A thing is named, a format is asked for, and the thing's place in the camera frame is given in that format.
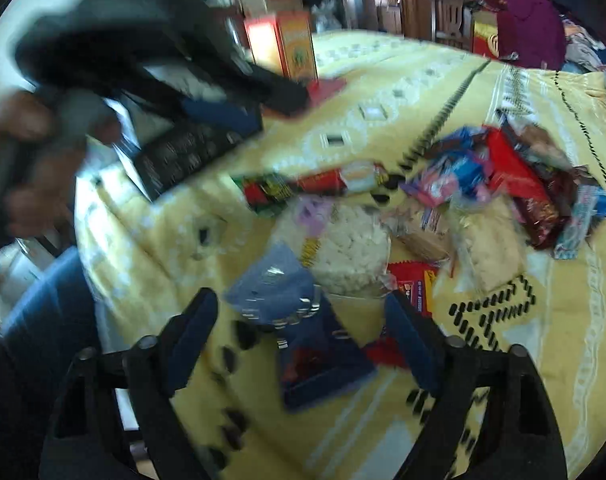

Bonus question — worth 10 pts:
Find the blue love snack packet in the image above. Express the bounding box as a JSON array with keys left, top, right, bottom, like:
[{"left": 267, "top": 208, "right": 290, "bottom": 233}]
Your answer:
[{"left": 225, "top": 243, "right": 376, "bottom": 412}]

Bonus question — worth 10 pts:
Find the puffed rice snack bag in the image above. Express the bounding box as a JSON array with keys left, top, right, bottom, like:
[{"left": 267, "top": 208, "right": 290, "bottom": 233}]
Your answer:
[{"left": 270, "top": 196, "right": 391, "bottom": 297}]

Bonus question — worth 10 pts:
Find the pile of assorted snacks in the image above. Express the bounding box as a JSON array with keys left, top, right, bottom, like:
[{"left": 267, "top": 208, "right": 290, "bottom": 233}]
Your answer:
[{"left": 400, "top": 110, "right": 606, "bottom": 260}]

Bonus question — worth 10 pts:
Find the person's left hand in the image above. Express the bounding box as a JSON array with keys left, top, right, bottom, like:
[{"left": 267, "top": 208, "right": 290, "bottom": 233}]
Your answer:
[{"left": 0, "top": 90, "right": 120, "bottom": 243}]

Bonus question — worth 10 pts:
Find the red snack packet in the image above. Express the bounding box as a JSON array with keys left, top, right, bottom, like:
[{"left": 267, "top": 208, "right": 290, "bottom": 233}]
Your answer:
[{"left": 364, "top": 260, "right": 441, "bottom": 369}]

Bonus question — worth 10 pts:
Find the white grey box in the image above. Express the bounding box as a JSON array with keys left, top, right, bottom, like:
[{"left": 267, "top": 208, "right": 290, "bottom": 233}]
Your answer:
[{"left": 109, "top": 63, "right": 262, "bottom": 159}]

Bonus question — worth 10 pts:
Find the orange red carton box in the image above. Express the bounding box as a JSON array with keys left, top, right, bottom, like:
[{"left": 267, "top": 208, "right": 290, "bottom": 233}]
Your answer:
[{"left": 244, "top": 10, "right": 318, "bottom": 81}]

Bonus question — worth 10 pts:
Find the pale cracker packet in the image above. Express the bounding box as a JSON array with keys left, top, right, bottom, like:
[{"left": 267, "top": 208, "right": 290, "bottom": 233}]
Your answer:
[{"left": 447, "top": 195, "right": 525, "bottom": 294}]

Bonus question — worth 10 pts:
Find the brown biscuit packet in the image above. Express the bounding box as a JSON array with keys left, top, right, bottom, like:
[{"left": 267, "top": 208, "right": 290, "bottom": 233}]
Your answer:
[{"left": 381, "top": 197, "right": 454, "bottom": 263}]

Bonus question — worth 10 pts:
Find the black patterned box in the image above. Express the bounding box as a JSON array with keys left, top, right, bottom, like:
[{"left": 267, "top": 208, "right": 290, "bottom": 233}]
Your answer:
[{"left": 120, "top": 122, "right": 263, "bottom": 202}]

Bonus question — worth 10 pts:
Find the flat red box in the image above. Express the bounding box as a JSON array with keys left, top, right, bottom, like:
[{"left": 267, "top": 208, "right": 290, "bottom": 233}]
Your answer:
[{"left": 261, "top": 77, "right": 350, "bottom": 118}]

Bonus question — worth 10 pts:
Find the yellow patterned bedspread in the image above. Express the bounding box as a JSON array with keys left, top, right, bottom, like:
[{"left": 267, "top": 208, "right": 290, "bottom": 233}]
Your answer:
[{"left": 76, "top": 32, "right": 606, "bottom": 479}]

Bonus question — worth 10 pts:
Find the green snack packet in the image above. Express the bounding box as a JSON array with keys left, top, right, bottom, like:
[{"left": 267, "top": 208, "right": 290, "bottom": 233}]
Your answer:
[{"left": 232, "top": 174, "right": 301, "bottom": 217}]

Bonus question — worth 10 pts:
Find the dark wooden chair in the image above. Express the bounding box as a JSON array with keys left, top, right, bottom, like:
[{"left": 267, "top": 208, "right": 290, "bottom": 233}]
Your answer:
[{"left": 430, "top": 0, "right": 478, "bottom": 52}]

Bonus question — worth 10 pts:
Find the red yellow gift box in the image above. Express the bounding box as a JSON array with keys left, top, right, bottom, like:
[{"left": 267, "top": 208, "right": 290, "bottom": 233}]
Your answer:
[{"left": 472, "top": 10, "right": 499, "bottom": 60}]

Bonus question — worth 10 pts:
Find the maroon jacket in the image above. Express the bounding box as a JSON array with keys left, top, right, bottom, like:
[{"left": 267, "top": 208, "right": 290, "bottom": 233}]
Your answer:
[{"left": 482, "top": 0, "right": 566, "bottom": 70}]

